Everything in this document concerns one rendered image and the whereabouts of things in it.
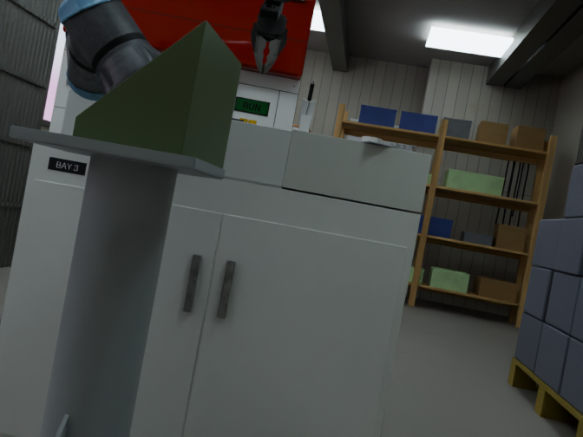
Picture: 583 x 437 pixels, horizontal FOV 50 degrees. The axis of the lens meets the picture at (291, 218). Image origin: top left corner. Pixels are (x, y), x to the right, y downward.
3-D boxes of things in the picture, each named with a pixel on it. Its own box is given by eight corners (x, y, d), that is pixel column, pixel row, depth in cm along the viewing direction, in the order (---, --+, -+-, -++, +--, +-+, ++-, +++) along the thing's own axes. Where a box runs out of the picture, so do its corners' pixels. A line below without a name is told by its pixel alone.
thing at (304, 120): (293, 144, 185) (302, 101, 185) (306, 146, 185) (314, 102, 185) (294, 142, 179) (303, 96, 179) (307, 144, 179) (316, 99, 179)
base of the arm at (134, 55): (171, 59, 109) (140, 14, 110) (100, 107, 109) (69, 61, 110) (189, 84, 124) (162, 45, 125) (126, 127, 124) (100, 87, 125)
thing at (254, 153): (69, 149, 159) (80, 95, 159) (281, 188, 161) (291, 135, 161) (57, 145, 150) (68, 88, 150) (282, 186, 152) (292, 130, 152)
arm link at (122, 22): (92, 45, 109) (52, -16, 110) (88, 85, 121) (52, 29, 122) (151, 23, 115) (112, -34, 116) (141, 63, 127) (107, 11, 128)
